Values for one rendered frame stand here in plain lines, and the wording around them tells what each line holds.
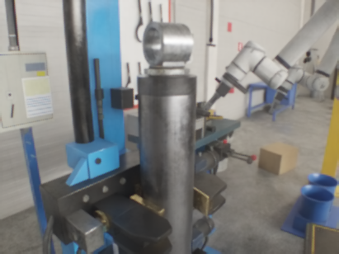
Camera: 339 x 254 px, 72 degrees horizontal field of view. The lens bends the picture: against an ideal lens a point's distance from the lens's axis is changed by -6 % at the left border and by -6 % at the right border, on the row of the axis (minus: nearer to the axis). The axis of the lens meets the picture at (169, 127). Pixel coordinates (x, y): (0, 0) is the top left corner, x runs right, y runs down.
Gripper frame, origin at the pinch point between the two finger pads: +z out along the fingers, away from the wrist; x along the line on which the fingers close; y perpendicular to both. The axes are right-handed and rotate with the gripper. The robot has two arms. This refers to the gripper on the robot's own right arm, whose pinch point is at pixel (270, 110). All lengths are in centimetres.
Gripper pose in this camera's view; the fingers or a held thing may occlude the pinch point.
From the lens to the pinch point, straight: 176.1
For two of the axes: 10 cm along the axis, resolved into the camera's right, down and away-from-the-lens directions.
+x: 3.4, -1.5, 9.3
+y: 8.4, 4.8, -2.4
